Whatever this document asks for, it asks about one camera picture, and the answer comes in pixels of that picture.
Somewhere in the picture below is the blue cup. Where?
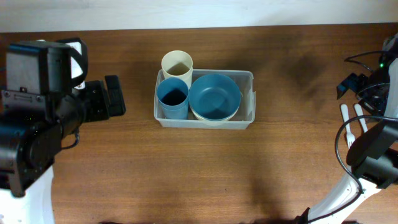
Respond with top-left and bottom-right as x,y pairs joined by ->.
156,78 -> 189,110
161,104 -> 188,119

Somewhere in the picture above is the cream cup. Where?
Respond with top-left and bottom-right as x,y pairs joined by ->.
165,77 -> 192,89
161,50 -> 193,78

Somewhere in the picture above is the cream bowl back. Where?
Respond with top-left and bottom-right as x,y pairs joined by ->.
190,105 -> 239,121

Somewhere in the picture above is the cream bowl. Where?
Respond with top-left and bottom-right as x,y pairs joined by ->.
199,120 -> 227,126
190,105 -> 239,121

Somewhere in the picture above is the cream bowl front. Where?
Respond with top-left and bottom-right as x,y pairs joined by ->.
199,120 -> 227,126

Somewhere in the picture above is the blue bowl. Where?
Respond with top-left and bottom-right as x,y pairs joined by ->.
188,73 -> 241,119

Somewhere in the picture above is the left arm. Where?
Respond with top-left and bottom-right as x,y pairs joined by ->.
1,38 -> 126,223

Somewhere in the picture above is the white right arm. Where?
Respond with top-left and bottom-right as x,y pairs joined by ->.
293,35 -> 397,223

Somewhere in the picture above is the clear plastic container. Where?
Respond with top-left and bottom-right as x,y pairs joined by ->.
154,69 -> 256,129

